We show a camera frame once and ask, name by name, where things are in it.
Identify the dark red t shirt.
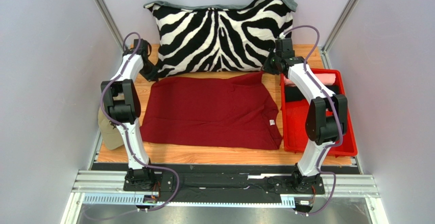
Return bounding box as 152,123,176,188
140,72,282,150

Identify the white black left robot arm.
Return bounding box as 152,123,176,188
100,39,158,186

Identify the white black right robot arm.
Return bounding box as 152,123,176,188
261,38,348,193

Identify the rolled black t shirt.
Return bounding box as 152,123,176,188
284,85,342,103

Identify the zebra print pillow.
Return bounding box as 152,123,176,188
144,0,298,78

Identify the rolled pink t shirt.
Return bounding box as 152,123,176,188
283,73,336,87

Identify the beige baseball cap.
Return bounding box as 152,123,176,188
98,109,124,150

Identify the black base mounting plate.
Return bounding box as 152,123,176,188
123,164,325,204

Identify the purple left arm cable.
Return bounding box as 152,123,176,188
98,32,181,212

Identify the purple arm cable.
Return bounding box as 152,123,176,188
279,25,344,215
98,32,181,212

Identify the left aluminium corner post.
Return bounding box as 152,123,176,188
94,0,125,51

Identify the aluminium corner post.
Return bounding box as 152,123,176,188
322,0,359,53
94,0,125,51

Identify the right aluminium corner post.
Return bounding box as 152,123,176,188
322,0,359,53

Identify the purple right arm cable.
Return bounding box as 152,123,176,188
279,25,344,215

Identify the aluminium frame rail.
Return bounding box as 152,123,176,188
72,170,380,208

